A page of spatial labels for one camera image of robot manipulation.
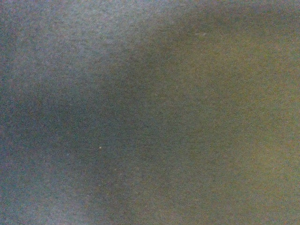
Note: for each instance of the black tablecloth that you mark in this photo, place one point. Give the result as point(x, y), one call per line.
point(149, 112)

